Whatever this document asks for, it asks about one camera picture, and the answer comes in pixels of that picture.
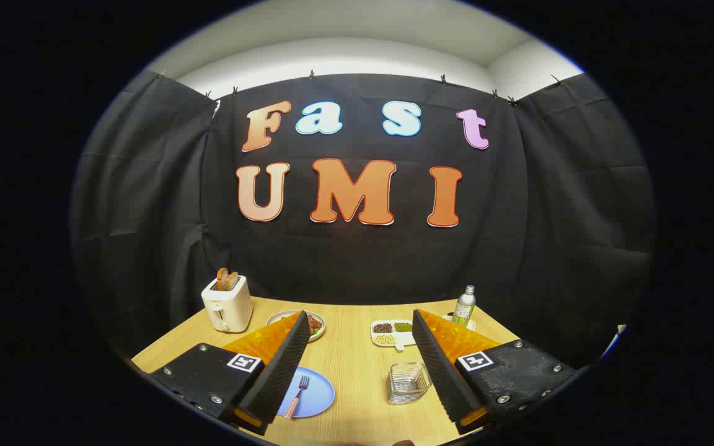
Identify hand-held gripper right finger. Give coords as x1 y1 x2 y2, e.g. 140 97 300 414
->
412 308 578 434

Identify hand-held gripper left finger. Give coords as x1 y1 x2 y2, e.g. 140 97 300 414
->
146 310 313 437

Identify fork with red checked handle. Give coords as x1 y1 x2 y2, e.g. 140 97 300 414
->
284 375 310 419

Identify perforated metal basket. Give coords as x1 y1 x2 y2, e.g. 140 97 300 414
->
386 362 433 406

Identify blue plate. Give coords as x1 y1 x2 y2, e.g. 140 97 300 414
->
276 365 337 419

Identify white divided dish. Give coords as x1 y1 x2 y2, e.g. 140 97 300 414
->
370 319 417 352

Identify white oval plate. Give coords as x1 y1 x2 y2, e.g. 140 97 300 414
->
266 310 327 343

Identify small white square dish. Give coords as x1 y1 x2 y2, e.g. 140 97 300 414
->
443 313 477 332

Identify silver bottle with green label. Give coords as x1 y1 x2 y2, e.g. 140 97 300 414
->
453 285 477 328

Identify white toaster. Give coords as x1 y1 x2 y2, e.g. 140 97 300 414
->
201 274 253 334

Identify black backdrop cloth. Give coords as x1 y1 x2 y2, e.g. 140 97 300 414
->
72 69 655 372

